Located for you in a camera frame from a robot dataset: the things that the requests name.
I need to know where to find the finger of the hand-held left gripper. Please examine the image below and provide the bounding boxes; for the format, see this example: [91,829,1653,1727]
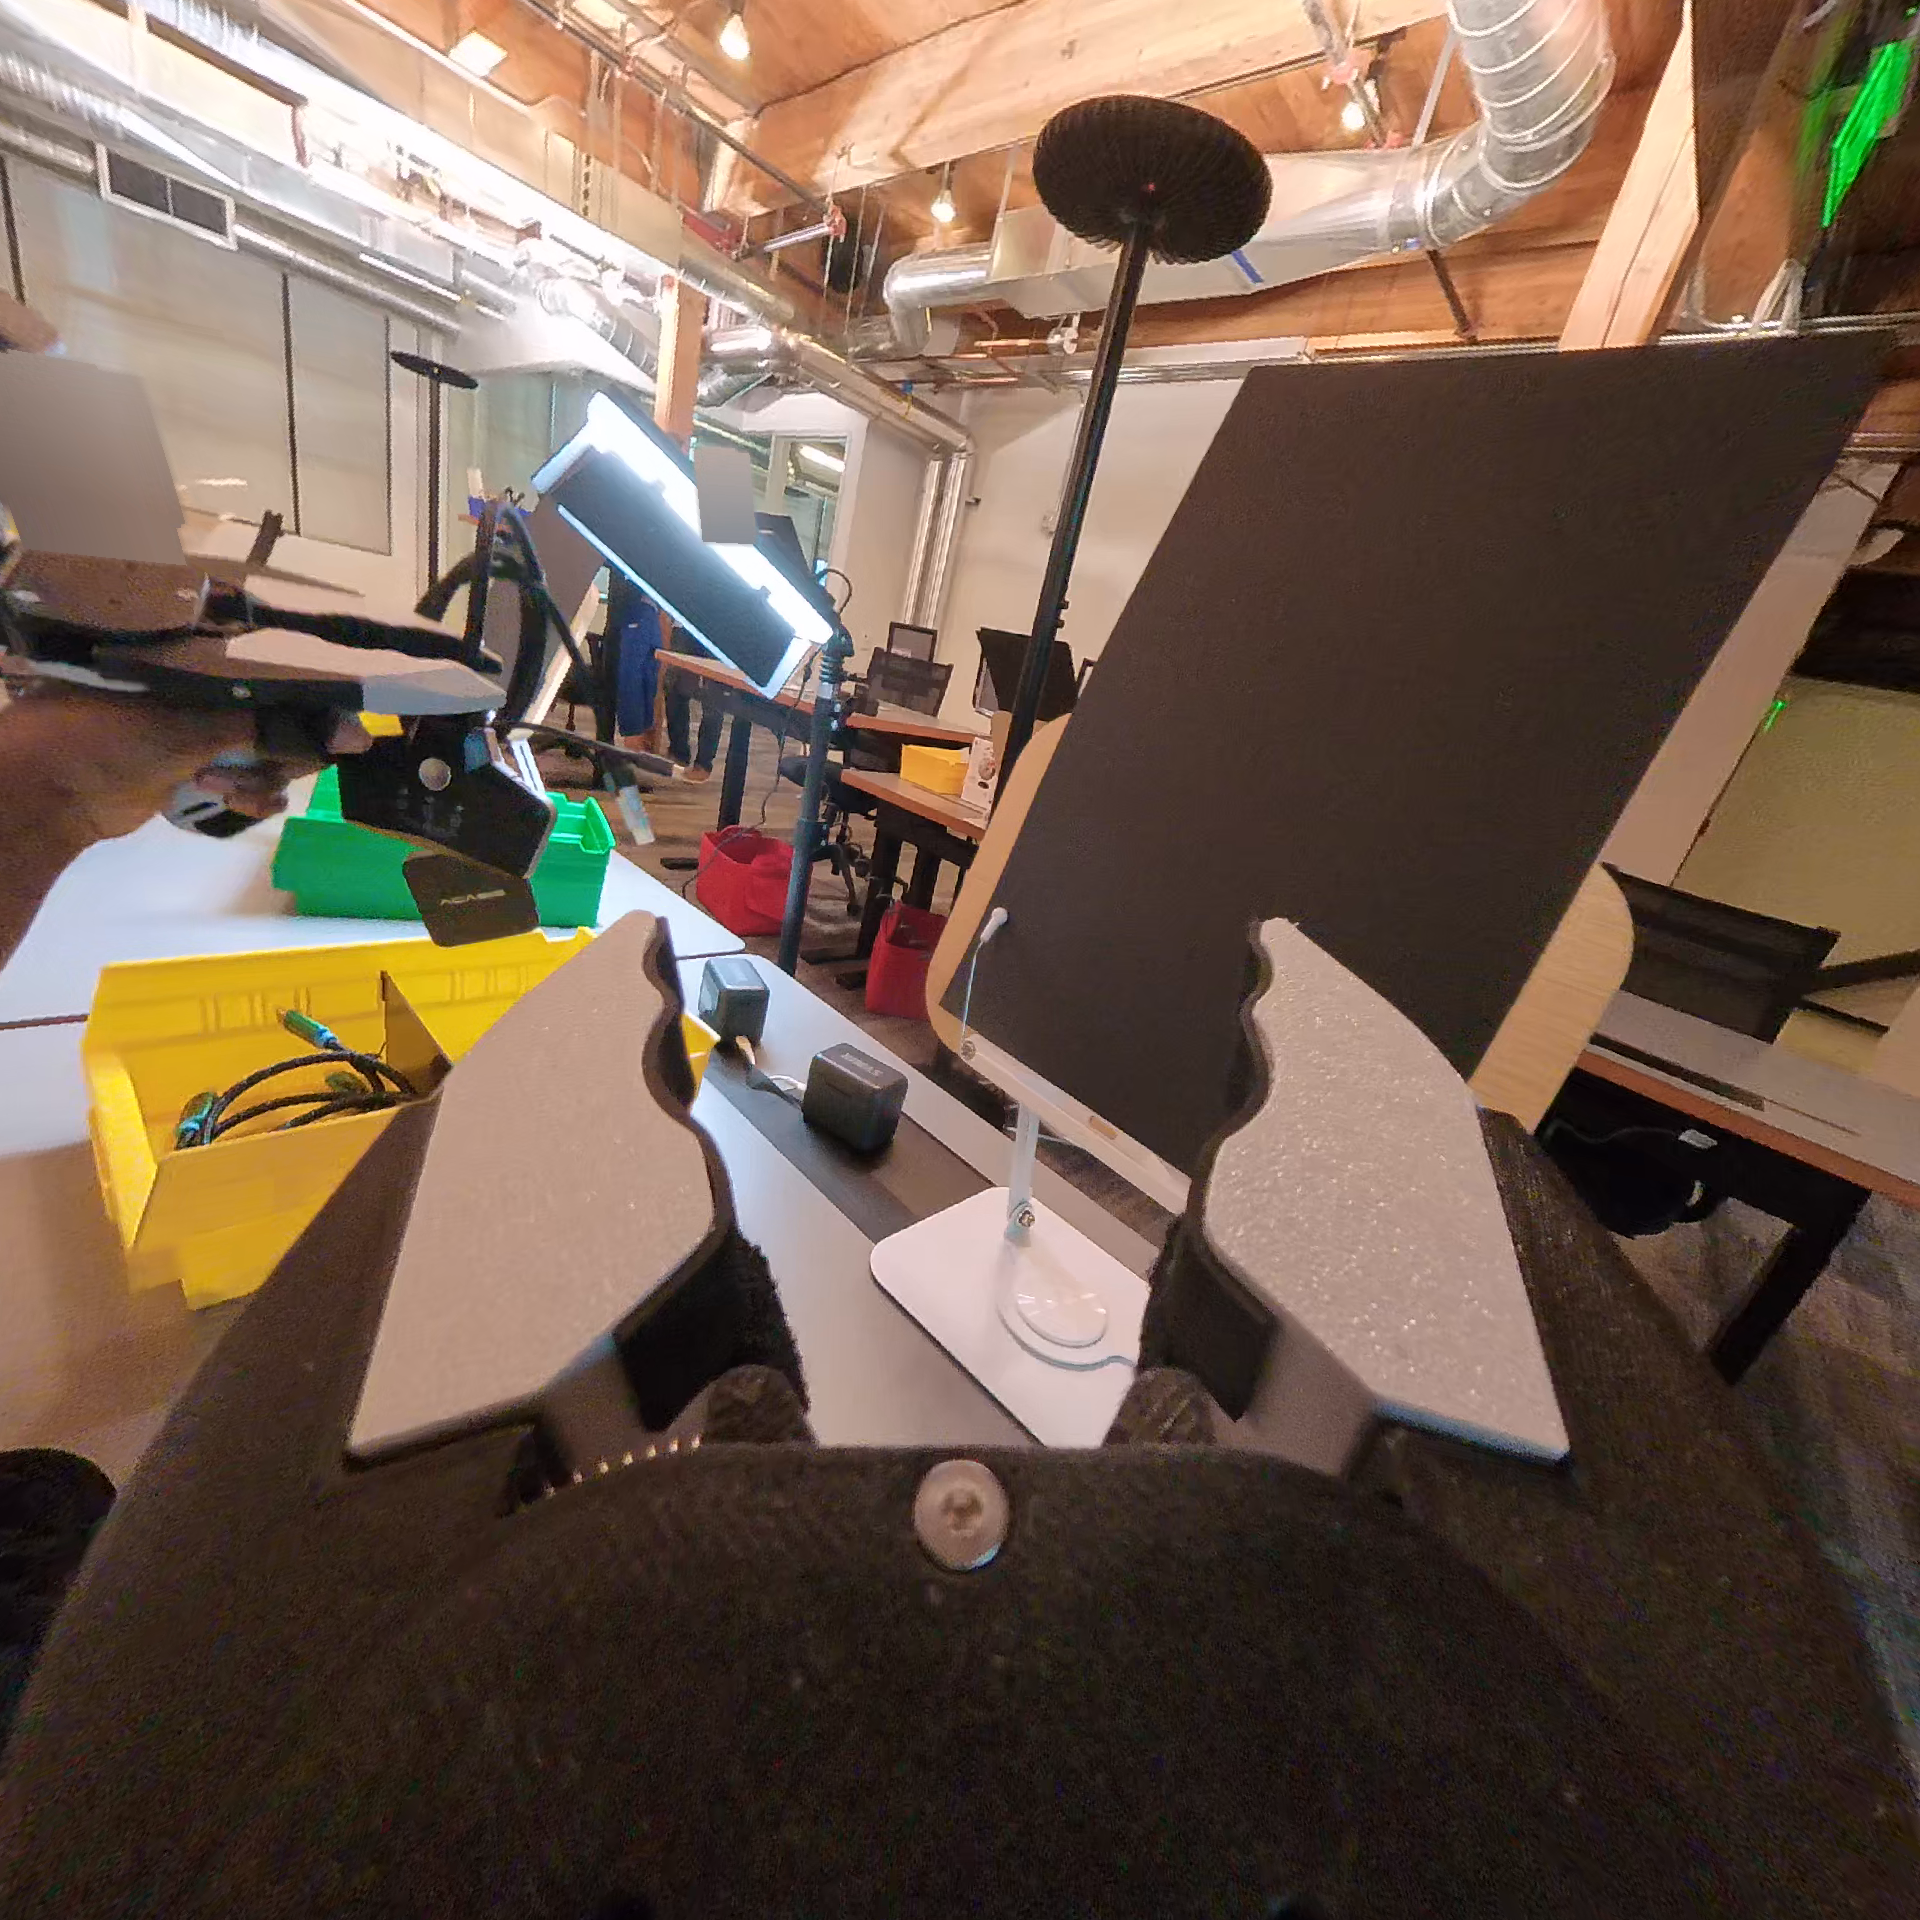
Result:
[7,550,212,640]
[90,622,508,717]

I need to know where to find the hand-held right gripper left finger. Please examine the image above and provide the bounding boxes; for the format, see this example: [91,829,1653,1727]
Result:
[345,909,752,1466]

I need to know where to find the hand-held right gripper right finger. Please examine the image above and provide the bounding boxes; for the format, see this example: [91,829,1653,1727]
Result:
[1141,915,1576,1466]

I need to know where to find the black hdmi switch box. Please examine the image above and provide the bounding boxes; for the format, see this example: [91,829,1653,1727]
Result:
[337,717,561,880]

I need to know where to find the black braided hdmi cable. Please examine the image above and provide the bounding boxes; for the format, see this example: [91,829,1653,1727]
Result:
[417,503,601,747]

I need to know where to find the person's left forearm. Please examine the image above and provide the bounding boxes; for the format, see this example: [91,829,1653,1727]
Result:
[0,720,154,963]

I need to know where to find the person's left hand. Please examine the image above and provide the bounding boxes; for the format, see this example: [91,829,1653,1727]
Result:
[31,701,375,842]

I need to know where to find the green plastic bin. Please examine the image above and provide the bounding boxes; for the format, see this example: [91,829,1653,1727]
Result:
[272,765,619,932]

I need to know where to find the yellow plastic bin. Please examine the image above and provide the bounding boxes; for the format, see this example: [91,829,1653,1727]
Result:
[83,927,725,1310]

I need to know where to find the led light panel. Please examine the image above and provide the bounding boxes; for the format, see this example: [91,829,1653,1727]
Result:
[530,391,845,701]

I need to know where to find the wooden desk with black legs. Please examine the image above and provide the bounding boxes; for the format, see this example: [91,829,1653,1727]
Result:
[839,765,1000,991]
[1569,982,1920,1384]

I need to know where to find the red bag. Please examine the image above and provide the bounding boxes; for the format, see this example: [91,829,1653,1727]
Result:
[695,822,799,938]
[865,900,952,1024]

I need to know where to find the black light stand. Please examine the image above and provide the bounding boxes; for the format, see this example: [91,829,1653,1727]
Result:
[772,622,860,981]

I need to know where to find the black foam board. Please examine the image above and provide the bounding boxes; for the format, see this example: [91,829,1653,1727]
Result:
[976,328,1896,1179]

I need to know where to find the black round disc on pole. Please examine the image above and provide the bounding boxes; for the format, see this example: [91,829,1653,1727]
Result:
[997,96,1279,812]

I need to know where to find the green exit sign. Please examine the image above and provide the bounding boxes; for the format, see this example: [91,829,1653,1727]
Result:
[1818,37,1920,230]

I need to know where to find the black cable strap tag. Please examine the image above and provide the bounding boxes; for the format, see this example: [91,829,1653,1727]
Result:
[403,852,541,951]

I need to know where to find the black cable with green plugs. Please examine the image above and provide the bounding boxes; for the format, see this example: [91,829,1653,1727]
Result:
[169,1007,452,1155]

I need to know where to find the silver air duct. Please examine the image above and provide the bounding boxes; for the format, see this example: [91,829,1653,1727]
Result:
[883,0,1619,362]

